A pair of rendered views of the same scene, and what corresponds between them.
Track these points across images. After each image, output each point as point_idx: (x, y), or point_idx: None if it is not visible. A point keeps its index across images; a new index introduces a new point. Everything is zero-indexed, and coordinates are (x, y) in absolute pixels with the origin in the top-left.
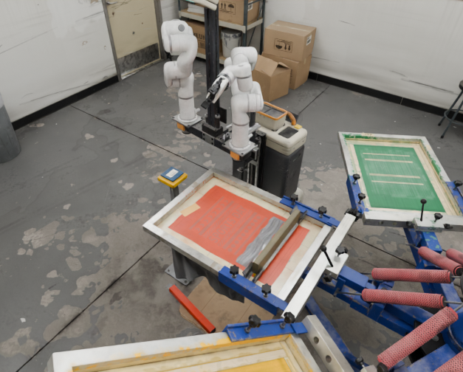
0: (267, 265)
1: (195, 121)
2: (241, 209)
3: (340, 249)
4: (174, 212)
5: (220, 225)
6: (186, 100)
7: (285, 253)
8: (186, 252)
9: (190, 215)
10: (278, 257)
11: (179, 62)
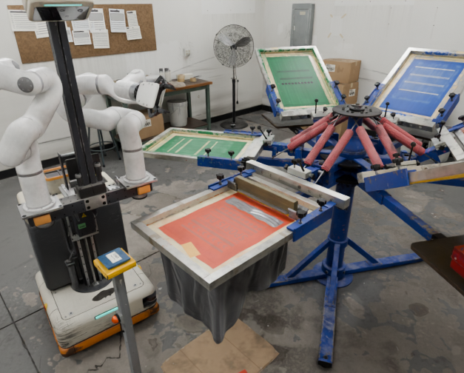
0: None
1: (55, 200)
2: (207, 216)
3: (294, 159)
4: None
5: (224, 231)
6: (41, 174)
7: None
8: (263, 250)
9: (200, 249)
10: None
11: (46, 107)
